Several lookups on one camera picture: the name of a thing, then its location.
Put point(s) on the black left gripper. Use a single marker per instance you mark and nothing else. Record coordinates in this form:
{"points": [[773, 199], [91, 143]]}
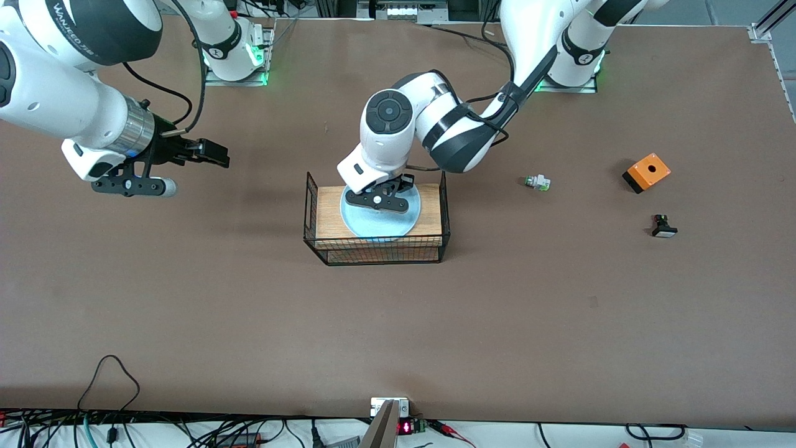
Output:
{"points": [[405, 181]]}

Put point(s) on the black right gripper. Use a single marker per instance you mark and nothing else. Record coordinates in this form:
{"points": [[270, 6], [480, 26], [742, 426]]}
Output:
{"points": [[166, 148]]}

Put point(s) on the light blue plate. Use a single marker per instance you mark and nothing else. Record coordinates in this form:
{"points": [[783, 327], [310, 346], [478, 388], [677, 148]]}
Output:
{"points": [[379, 224]]}

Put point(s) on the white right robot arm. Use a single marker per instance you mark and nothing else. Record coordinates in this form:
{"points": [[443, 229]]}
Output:
{"points": [[56, 99]]}

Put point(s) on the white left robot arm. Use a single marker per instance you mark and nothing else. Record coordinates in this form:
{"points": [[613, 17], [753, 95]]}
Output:
{"points": [[388, 143]]}

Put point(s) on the black square white button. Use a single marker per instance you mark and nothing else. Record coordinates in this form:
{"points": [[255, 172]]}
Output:
{"points": [[664, 231]]}

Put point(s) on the wooden board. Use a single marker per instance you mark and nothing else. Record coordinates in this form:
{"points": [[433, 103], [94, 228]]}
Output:
{"points": [[326, 211]]}

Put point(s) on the grey control box white label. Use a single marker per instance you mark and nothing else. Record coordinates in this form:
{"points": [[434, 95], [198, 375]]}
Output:
{"points": [[401, 11]]}

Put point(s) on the red digit display module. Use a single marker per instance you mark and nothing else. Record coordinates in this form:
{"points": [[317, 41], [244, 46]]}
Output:
{"points": [[407, 427]]}

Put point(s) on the red test clip lead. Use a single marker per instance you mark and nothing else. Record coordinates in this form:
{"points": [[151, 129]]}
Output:
{"points": [[449, 428]]}

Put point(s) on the black power adapter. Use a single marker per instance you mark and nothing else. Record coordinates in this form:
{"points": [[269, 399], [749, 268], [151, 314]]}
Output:
{"points": [[239, 440]]}

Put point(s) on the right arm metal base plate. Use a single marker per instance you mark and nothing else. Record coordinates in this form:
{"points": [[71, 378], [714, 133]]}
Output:
{"points": [[217, 81]]}

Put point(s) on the green push button switch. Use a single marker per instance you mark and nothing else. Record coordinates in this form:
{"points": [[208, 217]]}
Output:
{"points": [[540, 183]]}

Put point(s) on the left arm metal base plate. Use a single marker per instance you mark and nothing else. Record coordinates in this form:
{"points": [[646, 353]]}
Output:
{"points": [[566, 89]]}

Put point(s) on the orange button enclosure box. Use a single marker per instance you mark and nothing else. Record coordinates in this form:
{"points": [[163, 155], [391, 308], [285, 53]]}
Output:
{"points": [[650, 169]]}

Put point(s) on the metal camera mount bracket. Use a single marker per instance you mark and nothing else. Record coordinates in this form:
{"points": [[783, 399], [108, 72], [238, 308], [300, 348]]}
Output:
{"points": [[385, 423]]}

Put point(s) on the aluminium frame profile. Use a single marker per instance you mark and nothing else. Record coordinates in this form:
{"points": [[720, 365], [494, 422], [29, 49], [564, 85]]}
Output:
{"points": [[760, 32]]}

